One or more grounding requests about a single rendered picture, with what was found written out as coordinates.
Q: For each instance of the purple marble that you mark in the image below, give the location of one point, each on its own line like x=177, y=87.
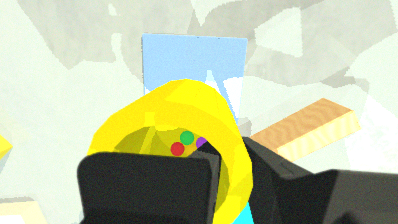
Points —
x=200, y=141

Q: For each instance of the yellow cup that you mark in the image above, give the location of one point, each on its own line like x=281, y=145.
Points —
x=152, y=123

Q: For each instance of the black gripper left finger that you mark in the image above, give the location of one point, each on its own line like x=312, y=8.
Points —
x=184, y=187

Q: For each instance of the green marble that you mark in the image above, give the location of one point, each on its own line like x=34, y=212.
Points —
x=186, y=137

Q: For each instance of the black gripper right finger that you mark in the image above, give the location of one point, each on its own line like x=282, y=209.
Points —
x=286, y=193

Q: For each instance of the red marble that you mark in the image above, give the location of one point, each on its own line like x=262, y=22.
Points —
x=177, y=149

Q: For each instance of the yellow rectangular block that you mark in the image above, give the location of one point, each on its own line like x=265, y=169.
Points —
x=5, y=147

